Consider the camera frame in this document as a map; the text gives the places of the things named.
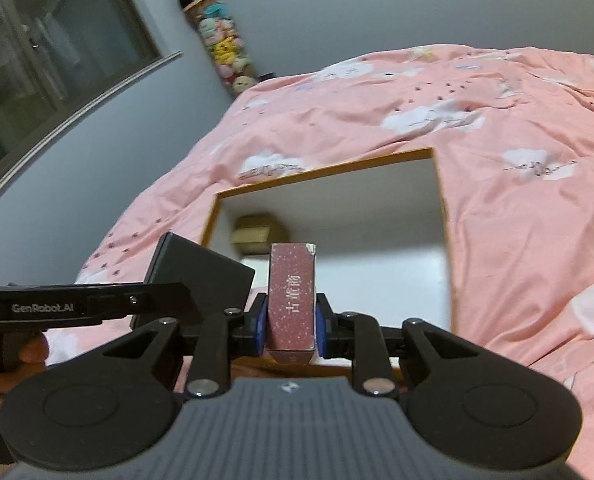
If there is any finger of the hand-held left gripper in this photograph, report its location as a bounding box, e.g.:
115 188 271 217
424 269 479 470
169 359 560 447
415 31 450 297
84 281 194 323

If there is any black rectangular box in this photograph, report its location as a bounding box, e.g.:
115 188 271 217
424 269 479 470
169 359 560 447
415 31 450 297
142 231 256 331

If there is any dark red slim box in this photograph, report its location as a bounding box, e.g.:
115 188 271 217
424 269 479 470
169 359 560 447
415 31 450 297
267 241 318 366

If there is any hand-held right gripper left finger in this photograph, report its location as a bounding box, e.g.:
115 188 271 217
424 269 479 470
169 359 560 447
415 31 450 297
102 294 268 398

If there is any gold box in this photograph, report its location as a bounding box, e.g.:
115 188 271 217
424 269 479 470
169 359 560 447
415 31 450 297
231 215 288 256

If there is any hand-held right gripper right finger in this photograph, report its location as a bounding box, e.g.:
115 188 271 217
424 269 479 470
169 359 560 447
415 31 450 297
316 294 472 397

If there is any person's left hand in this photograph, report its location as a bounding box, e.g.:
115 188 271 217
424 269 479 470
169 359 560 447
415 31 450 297
0 334 50 427

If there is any orange cardboard box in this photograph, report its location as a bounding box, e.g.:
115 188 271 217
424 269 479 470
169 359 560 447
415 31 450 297
200 147 452 386

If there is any pink printed blanket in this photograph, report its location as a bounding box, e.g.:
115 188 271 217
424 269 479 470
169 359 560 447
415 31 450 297
74 45 594 480

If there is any window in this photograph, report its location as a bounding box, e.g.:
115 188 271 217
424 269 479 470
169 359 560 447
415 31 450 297
0 0 182 211

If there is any column of plush toys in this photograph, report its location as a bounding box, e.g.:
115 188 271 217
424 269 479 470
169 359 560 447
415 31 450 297
192 0 262 98

